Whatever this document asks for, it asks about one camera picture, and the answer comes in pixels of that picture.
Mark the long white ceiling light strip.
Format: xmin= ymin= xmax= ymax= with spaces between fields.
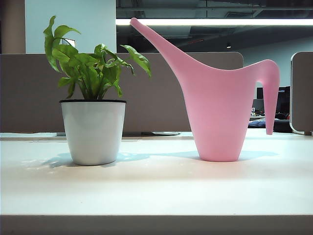
xmin=115 ymin=19 xmax=313 ymax=26

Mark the grey panel at right edge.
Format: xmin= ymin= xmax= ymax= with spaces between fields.
xmin=290 ymin=51 xmax=313 ymax=136

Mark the black monitor with lit screen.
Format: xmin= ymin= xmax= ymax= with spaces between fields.
xmin=256 ymin=86 xmax=291 ymax=116

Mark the green plant in white pot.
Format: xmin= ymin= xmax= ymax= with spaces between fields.
xmin=43 ymin=15 xmax=152 ymax=166

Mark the grey rounded divider panel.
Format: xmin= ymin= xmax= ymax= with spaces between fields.
xmin=0 ymin=51 xmax=244 ymax=134

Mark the black soft bag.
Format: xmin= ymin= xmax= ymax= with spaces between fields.
xmin=273 ymin=113 xmax=293 ymax=133

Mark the grey flat stand base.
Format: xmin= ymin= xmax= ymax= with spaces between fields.
xmin=151 ymin=131 xmax=181 ymax=136

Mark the pink plastic watering can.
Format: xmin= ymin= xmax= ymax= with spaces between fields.
xmin=129 ymin=17 xmax=280 ymax=163

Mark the blue patterned bag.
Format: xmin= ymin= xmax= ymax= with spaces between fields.
xmin=248 ymin=118 xmax=267 ymax=128

